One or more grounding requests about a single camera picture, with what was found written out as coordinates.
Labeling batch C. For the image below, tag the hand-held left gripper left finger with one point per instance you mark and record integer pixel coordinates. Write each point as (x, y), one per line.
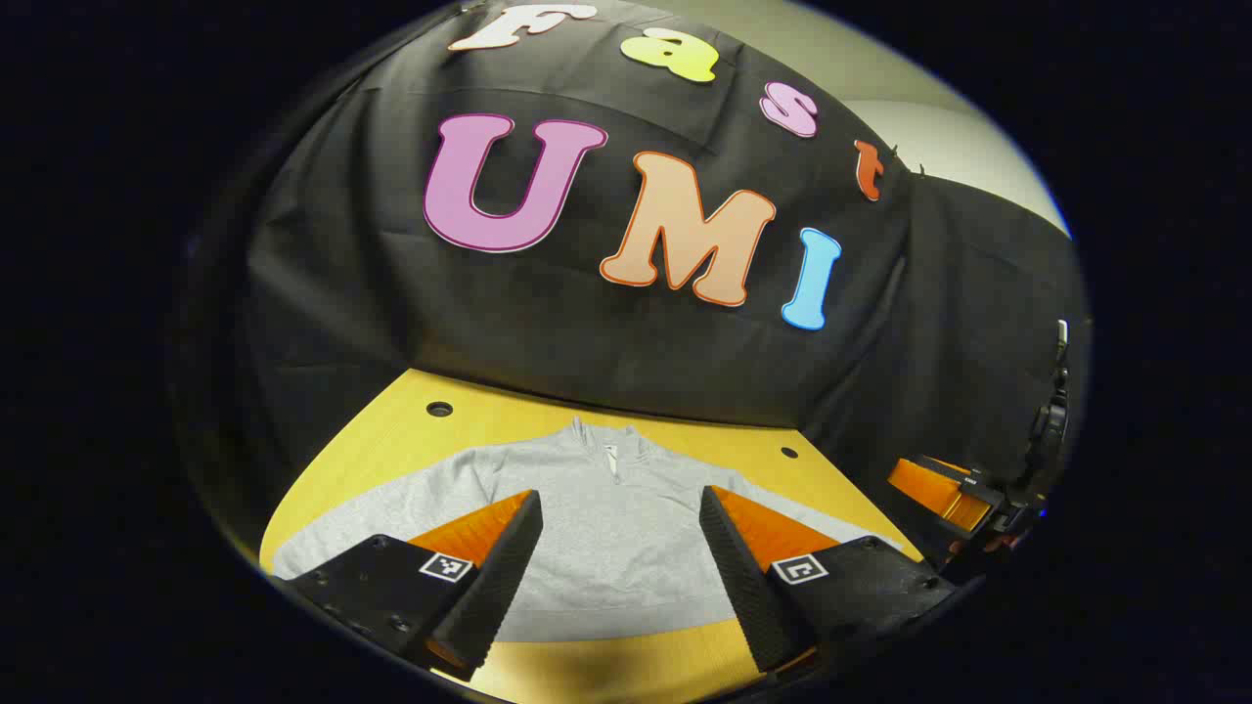
(499, 577)

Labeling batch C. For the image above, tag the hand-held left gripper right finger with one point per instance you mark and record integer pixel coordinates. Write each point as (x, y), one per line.
(738, 577)

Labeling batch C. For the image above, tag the grey zip-neck sweatshirt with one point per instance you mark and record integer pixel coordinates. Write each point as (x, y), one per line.
(616, 528)

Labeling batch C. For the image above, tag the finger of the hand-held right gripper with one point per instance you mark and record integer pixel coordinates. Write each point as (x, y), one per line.
(944, 489)

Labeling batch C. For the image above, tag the black backdrop cloth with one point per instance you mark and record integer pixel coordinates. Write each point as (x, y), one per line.
(587, 332)

